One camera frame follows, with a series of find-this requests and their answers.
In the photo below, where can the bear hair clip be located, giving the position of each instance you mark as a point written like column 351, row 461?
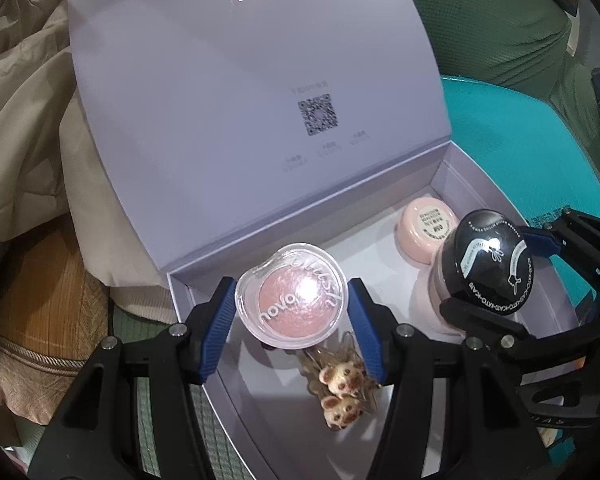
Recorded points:
column 342, row 385

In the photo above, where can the green grid mat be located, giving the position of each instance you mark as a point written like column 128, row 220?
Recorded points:
column 215, row 435

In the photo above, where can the brown woven cushion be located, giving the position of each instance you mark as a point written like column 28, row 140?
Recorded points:
column 45, row 310

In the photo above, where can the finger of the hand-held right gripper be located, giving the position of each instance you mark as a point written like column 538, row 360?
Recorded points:
column 485, row 317
column 542, row 244

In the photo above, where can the black lid powder jar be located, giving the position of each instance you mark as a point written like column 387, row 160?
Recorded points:
column 490, row 260

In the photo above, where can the clear pink blush compact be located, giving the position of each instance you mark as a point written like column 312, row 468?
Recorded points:
column 290, row 302

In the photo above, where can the lavender gift box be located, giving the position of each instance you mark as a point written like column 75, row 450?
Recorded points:
column 220, row 110

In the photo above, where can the beige down jacket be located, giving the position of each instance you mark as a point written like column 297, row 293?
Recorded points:
column 35, row 135

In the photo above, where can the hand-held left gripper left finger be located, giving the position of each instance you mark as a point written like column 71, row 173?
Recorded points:
column 220, row 321

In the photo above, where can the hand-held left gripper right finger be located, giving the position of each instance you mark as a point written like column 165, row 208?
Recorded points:
column 366, row 331

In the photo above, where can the small pink jar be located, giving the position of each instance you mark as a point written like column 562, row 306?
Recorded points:
column 422, row 232

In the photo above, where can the teal mat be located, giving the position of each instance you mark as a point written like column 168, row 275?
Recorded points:
column 505, row 150

